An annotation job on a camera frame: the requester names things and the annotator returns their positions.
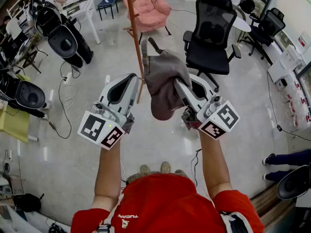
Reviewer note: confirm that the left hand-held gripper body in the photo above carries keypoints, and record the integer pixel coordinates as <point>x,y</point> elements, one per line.
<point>116,105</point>

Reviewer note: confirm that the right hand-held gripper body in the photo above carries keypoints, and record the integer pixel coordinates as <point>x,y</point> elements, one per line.
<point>213,115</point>

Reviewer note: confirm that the grey cap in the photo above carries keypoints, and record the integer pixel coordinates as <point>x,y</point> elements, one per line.
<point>162,81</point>

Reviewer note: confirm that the brown wooden coat rack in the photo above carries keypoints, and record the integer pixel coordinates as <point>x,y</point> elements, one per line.
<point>133,21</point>

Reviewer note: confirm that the person's left forearm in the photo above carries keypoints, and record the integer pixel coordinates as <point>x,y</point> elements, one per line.
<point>108,173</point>

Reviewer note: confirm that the person's right forearm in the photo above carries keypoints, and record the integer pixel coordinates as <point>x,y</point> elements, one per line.
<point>213,164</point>

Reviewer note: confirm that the white power strip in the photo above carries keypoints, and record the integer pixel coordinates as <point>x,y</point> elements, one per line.
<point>67,78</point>

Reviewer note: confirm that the person's left shoe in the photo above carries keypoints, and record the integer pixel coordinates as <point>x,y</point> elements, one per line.
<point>144,168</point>

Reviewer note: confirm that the person's shoe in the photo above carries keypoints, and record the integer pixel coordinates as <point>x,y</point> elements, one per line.
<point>165,167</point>
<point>144,168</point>

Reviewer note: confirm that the black mesh office chair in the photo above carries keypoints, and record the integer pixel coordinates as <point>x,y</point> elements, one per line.
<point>264,30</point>
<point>210,45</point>

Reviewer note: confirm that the person's right shoe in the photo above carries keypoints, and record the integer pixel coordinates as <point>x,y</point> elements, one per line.
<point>165,167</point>

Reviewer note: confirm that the person's camouflage trousers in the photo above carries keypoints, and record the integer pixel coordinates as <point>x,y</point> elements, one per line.
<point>136,177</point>

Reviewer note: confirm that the black oval shell device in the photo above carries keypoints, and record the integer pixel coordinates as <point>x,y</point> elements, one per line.
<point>62,42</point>
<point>31,94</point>
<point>294,183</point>

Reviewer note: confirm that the white storage boxes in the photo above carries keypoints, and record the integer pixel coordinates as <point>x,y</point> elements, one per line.
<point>286,64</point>

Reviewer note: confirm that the white round table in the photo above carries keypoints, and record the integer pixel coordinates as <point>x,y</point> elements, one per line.
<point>239,23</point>

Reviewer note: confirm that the person's red shirt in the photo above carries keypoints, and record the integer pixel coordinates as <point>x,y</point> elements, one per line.
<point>167,203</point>

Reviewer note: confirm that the pink armchair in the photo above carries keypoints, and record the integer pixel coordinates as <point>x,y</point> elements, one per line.
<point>151,8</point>

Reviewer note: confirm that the yellow-green table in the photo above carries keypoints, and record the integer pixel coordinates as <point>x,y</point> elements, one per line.
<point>13,125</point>

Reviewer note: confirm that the black bag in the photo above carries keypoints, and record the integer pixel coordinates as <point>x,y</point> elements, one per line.
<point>27,203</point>

